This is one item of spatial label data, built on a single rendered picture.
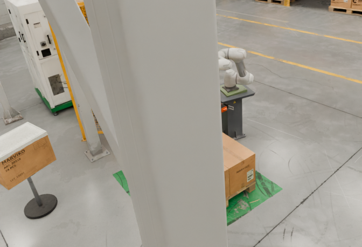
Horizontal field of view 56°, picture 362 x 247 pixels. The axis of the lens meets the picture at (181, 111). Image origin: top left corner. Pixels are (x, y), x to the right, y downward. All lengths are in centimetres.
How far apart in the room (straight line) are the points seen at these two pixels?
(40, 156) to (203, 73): 381
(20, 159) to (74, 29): 338
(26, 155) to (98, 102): 343
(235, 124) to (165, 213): 455
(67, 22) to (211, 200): 46
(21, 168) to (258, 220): 262
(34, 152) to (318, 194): 324
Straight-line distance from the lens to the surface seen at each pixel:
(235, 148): 405
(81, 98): 476
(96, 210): 439
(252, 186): 427
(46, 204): 470
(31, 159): 413
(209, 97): 44
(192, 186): 50
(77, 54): 72
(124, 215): 423
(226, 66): 360
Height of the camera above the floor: 299
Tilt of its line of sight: 30 degrees down
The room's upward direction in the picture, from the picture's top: 7 degrees counter-clockwise
